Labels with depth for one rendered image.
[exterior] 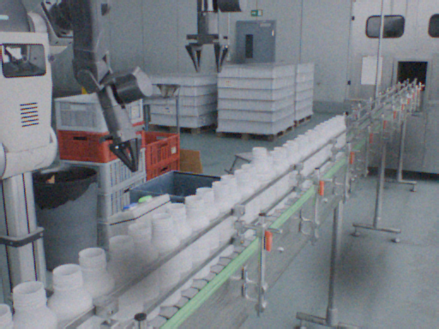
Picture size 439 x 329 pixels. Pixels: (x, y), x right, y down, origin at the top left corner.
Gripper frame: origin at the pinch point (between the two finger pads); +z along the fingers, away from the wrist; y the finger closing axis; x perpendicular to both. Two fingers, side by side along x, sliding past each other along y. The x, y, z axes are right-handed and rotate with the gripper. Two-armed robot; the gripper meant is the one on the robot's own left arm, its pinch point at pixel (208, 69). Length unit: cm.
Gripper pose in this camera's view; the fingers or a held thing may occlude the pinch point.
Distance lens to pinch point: 130.5
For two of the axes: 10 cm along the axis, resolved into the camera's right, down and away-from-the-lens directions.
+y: -8.9, -1.0, 4.4
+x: -4.5, 2.2, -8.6
